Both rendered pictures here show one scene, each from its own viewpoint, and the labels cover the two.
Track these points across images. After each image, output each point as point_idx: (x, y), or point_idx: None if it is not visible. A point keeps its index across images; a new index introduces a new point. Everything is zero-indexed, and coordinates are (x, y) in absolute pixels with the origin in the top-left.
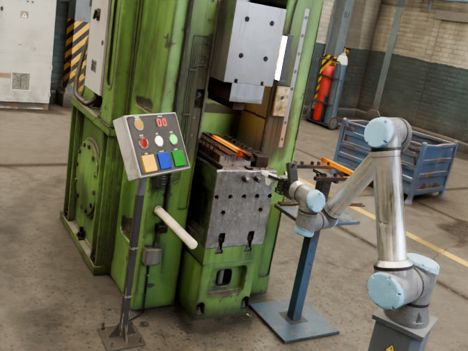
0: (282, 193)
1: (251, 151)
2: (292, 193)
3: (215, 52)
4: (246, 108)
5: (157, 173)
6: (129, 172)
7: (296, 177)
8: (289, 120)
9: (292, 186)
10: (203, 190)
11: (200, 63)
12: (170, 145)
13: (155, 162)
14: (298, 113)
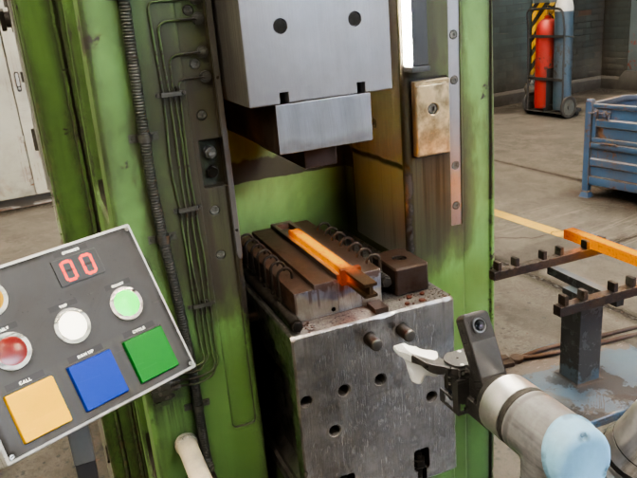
0: (464, 410)
1: (381, 256)
2: (490, 426)
3: (221, 35)
4: (362, 149)
5: (76, 426)
6: None
7: (496, 358)
8: (464, 157)
9: (488, 400)
10: (284, 373)
11: (188, 72)
12: (119, 323)
13: (63, 398)
14: (483, 136)
